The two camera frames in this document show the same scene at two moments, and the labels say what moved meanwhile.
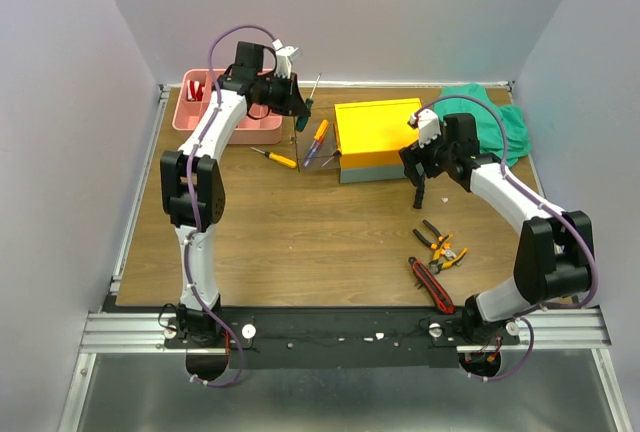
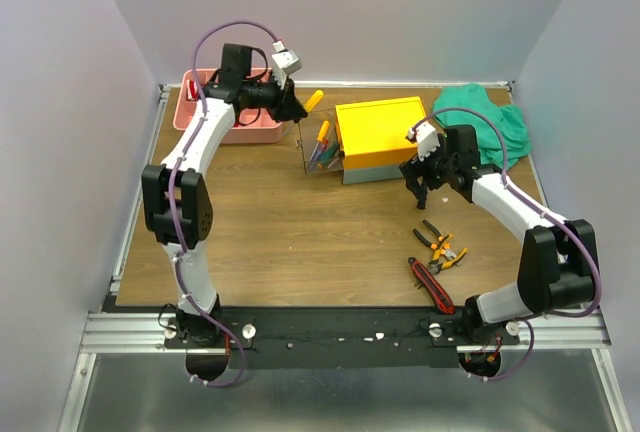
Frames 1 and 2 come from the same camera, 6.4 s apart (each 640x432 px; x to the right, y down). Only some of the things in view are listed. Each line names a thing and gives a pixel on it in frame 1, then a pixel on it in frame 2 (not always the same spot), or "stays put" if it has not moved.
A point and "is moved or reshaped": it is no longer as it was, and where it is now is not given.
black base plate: [338, 338] stays put
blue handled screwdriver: [313, 150] is moved or reshaped
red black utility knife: [443, 299] stays put
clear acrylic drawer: [327, 157] stays put
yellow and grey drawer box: [370, 134] stays put
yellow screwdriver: [286, 161] -> [313, 100]
